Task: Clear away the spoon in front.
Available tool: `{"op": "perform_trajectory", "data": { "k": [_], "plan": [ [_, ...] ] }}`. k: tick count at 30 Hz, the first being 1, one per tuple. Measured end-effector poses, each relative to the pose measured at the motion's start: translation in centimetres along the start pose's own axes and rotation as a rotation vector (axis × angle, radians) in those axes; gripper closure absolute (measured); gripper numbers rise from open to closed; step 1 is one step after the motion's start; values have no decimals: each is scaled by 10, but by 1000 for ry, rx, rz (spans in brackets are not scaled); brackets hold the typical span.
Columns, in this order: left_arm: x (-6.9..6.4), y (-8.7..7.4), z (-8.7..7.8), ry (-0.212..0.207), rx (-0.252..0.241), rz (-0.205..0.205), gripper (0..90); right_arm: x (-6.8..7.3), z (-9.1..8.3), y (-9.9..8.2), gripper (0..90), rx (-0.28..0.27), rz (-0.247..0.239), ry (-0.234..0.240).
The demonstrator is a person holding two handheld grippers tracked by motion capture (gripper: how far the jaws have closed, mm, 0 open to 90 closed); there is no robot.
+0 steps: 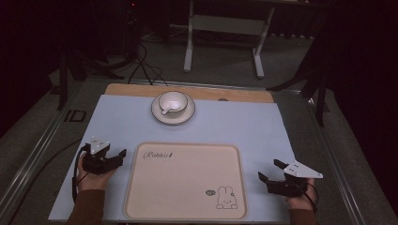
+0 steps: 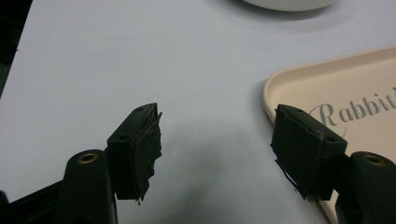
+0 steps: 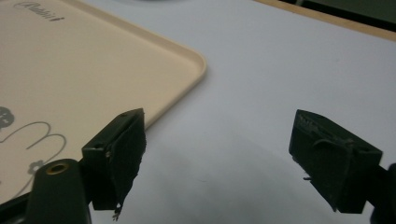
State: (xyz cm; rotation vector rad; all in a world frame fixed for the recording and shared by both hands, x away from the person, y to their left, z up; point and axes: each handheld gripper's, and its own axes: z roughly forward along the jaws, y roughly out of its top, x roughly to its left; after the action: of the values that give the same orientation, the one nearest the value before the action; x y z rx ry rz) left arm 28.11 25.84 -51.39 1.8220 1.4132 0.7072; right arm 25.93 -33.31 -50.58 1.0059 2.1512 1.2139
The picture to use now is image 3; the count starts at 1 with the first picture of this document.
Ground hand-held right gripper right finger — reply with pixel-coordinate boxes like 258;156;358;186
288;108;384;215

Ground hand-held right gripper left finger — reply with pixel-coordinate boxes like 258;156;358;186
81;107;148;222

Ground beige tray with rabbit drawing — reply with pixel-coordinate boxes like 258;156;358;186
0;0;208;204

